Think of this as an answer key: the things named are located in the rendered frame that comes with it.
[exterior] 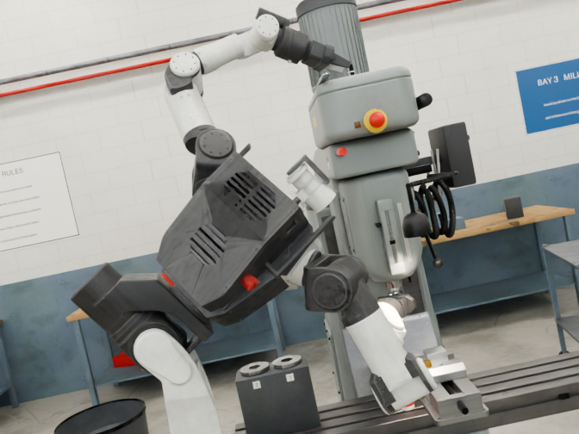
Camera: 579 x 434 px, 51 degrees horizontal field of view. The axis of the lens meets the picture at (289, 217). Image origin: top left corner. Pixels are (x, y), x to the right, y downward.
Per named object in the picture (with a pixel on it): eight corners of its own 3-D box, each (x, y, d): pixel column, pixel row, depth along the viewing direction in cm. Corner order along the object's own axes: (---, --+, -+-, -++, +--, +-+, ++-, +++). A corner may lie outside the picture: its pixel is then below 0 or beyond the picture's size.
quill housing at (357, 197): (433, 274, 171) (412, 164, 168) (363, 289, 170) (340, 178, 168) (418, 264, 190) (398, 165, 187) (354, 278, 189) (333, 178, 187)
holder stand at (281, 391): (321, 426, 177) (308, 361, 176) (248, 443, 177) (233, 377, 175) (317, 411, 189) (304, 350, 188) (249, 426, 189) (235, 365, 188)
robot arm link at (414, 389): (411, 350, 151) (440, 406, 134) (376, 369, 152) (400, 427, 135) (394, 322, 146) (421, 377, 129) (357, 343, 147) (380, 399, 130)
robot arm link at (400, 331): (395, 305, 161) (412, 337, 149) (377, 330, 164) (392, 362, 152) (375, 297, 159) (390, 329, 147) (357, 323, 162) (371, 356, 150)
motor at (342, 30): (377, 85, 191) (357, -16, 189) (316, 98, 191) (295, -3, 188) (368, 94, 211) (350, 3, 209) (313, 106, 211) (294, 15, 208)
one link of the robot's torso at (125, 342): (110, 346, 129) (150, 306, 130) (116, 333, 142) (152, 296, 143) (154, 387, 131) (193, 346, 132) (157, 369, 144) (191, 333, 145)
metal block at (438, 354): (450, 369, 179) (446, 350, 179) (430, 374, 179) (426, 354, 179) (445, 364, 184) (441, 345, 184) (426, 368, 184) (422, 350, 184)
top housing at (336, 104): (426, 122, 155) (414, 60, 154) (326, 143, 155) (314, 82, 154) (391, 135, 202) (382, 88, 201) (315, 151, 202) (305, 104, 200)
